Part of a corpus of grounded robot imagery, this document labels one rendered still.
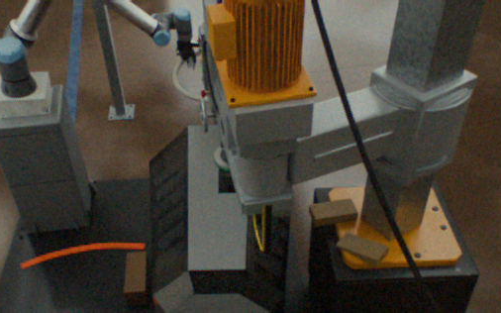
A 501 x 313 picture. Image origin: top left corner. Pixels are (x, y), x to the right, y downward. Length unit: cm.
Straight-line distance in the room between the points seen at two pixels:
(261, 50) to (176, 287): 118
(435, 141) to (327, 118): 42
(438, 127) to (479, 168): 219
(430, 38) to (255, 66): 64
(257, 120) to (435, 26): 67
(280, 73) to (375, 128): 54
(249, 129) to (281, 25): 33
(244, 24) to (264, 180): 61
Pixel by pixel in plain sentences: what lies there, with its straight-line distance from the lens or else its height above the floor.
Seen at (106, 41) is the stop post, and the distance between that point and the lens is 462.
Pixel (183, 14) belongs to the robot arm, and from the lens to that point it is 347.
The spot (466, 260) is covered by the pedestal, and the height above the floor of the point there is 74.
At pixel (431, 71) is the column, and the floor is 164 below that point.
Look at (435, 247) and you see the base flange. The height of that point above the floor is 78.
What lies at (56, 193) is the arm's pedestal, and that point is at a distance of 385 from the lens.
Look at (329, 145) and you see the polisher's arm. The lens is 221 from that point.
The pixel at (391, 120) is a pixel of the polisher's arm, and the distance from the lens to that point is 232.
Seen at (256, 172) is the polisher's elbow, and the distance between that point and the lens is 214.
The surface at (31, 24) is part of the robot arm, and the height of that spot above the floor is 128.
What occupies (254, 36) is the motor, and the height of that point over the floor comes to 195.
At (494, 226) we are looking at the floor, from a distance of 415.
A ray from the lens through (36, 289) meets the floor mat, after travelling 377.
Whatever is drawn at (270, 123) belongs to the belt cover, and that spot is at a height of 168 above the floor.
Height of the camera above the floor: 281
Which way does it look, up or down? 43 degrees down
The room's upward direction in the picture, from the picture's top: 4 degrees counter-clockwise
